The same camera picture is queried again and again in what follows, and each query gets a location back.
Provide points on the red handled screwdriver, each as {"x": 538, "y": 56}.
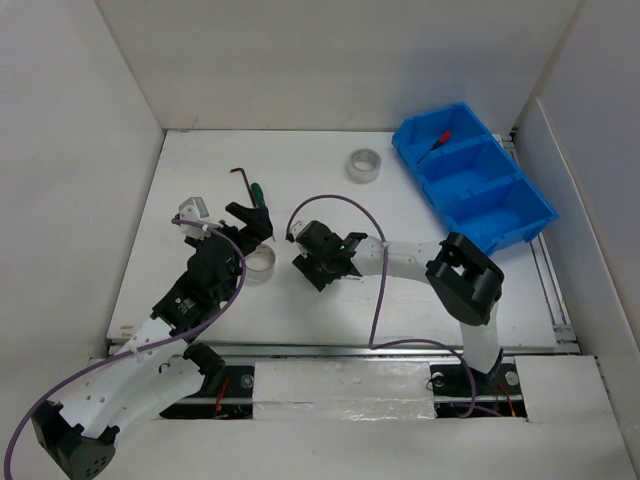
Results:
{"x": 442, "y": 140}

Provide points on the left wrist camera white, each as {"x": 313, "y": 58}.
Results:
{"x": 193, "y": 213}

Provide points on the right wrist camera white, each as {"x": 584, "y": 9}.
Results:
{"x": 295, "y": 230}

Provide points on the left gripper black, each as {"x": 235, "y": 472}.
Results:
{"x": 256, "y": 230}

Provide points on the green handled screwdriver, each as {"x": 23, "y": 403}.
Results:
{"x": 257, "y": 195}

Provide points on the clear tape roll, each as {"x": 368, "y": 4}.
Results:
{"x": 260, "y": 264}
{"x": 364, "y": 165}

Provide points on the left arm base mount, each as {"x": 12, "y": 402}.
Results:
{"x": 226, "y": 394}

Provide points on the blue three-compartment bin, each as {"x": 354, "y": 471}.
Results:
{"x": 472, "y": 183}

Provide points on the aluminium rail front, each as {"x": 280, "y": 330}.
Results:
{"x": 281, "y": 351}

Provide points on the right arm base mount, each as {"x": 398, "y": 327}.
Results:
{"x": 496, "y": 395}

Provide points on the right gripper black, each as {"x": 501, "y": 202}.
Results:
{"x": 306, "y": 264}

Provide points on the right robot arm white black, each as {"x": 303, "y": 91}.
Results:
{"x": 465, "y": 280}

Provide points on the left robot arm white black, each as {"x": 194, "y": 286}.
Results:
{"x": 163, "y": 361}

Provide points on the aluminium rail right side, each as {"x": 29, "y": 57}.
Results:
{"x": 566, "y": 342}

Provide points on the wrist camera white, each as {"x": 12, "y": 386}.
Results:
{"x": 193, "y": 213}
{"x": 295, "y": 230}

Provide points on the aluminium rail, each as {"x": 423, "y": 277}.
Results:
{"x": 566, "y": 342}
{"x": 281, "y": 351}

